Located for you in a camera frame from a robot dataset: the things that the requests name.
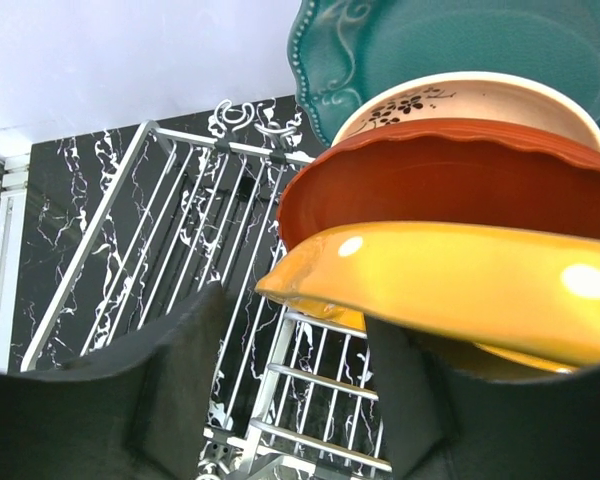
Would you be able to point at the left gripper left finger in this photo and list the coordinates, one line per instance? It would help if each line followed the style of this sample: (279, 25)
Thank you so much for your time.
(135, 409)

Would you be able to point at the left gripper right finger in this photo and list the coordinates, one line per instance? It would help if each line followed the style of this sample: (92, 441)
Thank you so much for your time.
(443, 423)

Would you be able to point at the yellow dotted plate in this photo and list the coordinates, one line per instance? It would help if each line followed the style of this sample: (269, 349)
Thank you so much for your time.
(524, 291)

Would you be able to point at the red brown scalloped plate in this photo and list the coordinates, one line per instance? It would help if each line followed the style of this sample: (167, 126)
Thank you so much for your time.
(447, 170)

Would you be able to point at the cream plate with black flower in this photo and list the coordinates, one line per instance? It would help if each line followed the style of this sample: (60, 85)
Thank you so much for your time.
(476, 95)

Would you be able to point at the teal plate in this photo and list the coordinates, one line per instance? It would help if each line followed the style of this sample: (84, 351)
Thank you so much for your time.
(343, 53)

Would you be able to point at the grey wire dish rack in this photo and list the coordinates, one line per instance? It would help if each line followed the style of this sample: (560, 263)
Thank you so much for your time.
(123, 224)

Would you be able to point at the left aluminium frame post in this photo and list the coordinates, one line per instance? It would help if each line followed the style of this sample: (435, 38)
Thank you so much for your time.
(14, 175)

